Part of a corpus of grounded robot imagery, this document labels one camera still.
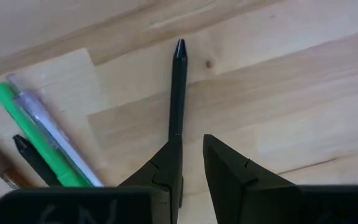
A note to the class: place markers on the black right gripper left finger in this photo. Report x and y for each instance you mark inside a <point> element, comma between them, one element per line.
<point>166,174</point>

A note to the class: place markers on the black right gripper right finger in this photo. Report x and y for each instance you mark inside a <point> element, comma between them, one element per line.
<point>238,189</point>

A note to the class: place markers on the black pen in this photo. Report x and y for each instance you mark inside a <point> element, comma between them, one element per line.
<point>34,158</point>
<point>179,93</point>

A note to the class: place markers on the clear translucent pen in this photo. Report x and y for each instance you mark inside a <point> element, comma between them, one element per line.
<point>49,124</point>

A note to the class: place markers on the green pen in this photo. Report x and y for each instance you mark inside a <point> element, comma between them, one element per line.
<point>31,132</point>

